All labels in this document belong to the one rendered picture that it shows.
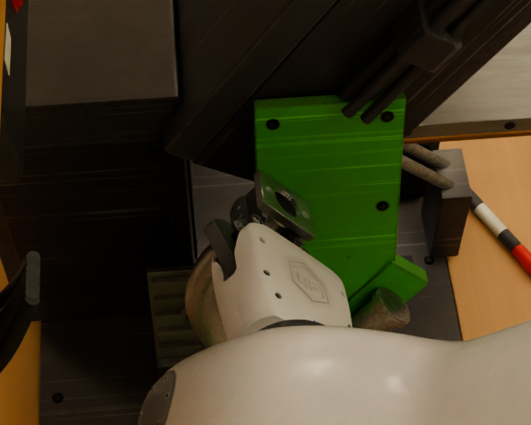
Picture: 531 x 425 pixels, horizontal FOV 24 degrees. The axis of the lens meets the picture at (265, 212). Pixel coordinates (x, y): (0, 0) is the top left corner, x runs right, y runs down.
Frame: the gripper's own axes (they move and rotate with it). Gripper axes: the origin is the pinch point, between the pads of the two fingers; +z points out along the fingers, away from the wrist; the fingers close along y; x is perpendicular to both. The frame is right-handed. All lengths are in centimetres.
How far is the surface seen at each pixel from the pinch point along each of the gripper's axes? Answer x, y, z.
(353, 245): -1.7, -8.8, 2.8
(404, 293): -0.9, -15.9, 2.7
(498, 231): -3.7, -33.7, 22.7
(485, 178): -5.0, -33.3, 30.5
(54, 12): 3.0, 18.6, 17.2
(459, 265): 1.0, -32.1, 20.5
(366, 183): -7.0, -4.7, 2.4
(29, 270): 9.0, 15.6, -8.3
